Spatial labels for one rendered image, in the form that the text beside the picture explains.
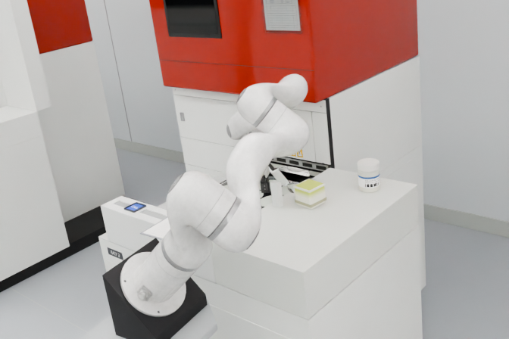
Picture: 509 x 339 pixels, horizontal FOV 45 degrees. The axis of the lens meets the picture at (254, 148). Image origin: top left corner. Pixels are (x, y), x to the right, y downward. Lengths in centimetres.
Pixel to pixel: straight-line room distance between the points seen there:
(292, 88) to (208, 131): 93
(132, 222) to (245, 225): 77
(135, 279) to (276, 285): 38
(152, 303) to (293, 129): 60
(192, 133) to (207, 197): 133
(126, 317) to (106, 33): 417
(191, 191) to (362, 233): 63
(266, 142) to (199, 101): 106
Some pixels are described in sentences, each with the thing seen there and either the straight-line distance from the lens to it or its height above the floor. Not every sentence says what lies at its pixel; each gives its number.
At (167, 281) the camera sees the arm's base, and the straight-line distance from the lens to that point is 163.
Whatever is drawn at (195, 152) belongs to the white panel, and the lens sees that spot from 276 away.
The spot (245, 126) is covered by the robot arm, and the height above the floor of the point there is 120.
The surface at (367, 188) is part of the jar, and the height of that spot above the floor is 98.
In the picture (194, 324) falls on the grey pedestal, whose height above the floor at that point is 82.
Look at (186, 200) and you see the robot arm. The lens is 142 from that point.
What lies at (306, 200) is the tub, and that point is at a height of 99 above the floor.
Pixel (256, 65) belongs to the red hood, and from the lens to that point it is 229.
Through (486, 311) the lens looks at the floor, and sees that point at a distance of 321.
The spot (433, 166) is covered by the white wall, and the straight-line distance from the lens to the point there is 385.
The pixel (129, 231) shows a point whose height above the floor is 89.
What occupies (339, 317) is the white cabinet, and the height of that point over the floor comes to 74.
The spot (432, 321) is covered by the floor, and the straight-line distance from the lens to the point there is 312.
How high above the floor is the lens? 182
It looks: 20 degrees down
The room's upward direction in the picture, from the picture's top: 7 degrees counter-clockwise
